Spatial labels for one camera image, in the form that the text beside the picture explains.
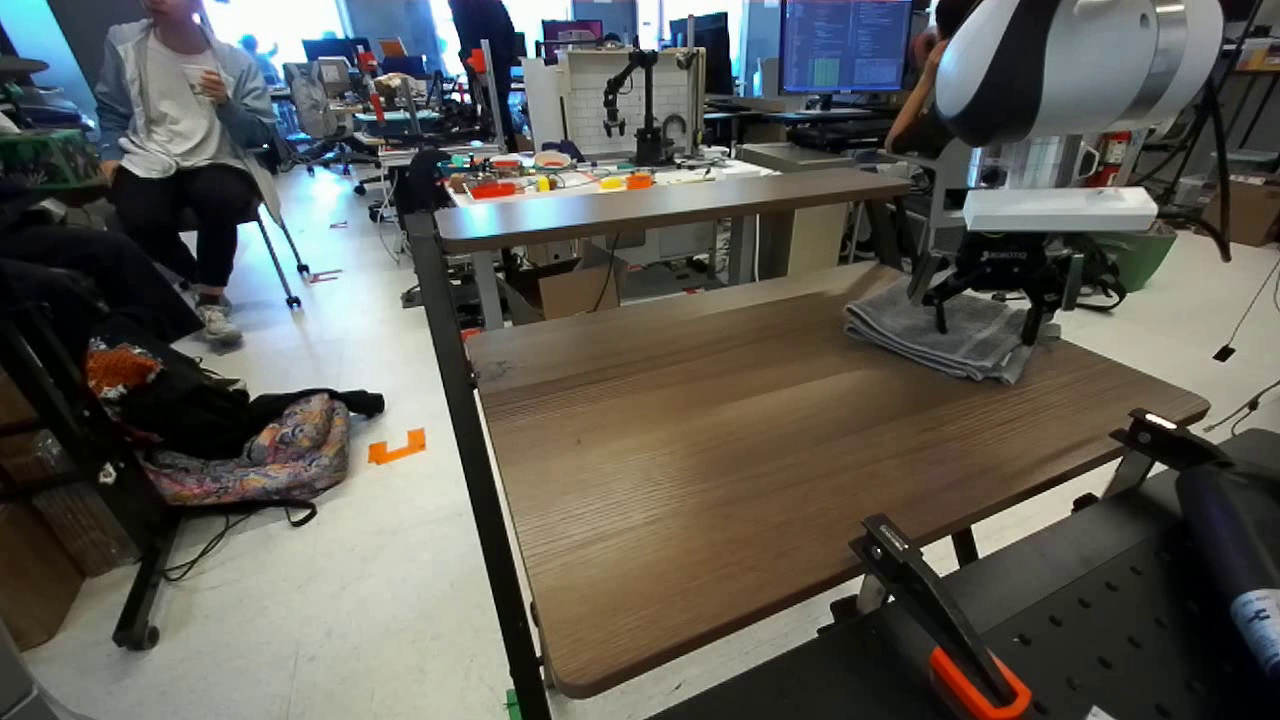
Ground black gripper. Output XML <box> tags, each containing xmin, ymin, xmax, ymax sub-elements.
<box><xmin>906</xmin><ymin>232</ymin><xmax>1089</xmax><ymax>350</ymax></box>

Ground orange plastic bracket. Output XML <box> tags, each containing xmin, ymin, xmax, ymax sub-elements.
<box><xmin>364</xmin><ymin>426</ymin><xmax>431</xmax><ymax>470</ymax></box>

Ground black bag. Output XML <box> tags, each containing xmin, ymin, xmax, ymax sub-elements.
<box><xmin>114</xmin><ymin>350</ymin><xmax>386</xmax><ymax>461</ymax></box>

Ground cardboard box under bench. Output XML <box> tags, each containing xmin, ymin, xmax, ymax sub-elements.
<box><xmin>501</xmin><ymin>251</ymin><xmax>626</xmax><ymax>324</ymax></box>

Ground patterned backpack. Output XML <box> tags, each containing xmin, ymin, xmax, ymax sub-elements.
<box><xmin>135</xmin><ymin>390</ymin><xmax>358</xmax><ymax>512</ymax></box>

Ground black perforated mounting board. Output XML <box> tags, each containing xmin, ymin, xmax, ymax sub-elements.
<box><xmin>650</xmin><ymin>434</ymin><xmax>1280</xmax><ymax>720</ymax></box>

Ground seated person in white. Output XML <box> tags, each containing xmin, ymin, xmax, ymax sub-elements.
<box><xmin>93</xmin><ymin>0</ymin><xmax>278</xmax><ymax>358</ymax></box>

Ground seated person black trousers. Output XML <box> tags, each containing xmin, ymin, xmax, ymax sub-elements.
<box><xmin>0</xmin><ymin>184</ymin><xmax>207</xmax><ymax>354</ymax></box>

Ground black metal table frame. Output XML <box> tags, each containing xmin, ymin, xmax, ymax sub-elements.
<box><xmin>394</xmin><ymin>203</ymin><xmax>560</xmax><ymax>720</ymax></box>

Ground long wooden bench table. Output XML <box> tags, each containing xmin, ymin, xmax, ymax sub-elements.
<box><xmin>431</xmin><ymin>165</ymin><xmax>926</xmax><ymax>332</ymax></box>

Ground grey towel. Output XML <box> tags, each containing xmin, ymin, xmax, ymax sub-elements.
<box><xmin>838</xmin><ymin>281</ymin><xmax>1059</xmax><ymax>393</ymax></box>

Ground computer monitor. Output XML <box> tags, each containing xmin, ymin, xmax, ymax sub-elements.
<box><xmin>775</xmin><ymin>0</ymin><xmax>921</xmax><ymax>105</ymax></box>

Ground white wrist mount plate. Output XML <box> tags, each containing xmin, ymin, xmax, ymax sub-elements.
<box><xmin>959</xmin><ymin>184</ymin><xmax>1165</xmax><ymax>242</ymax></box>

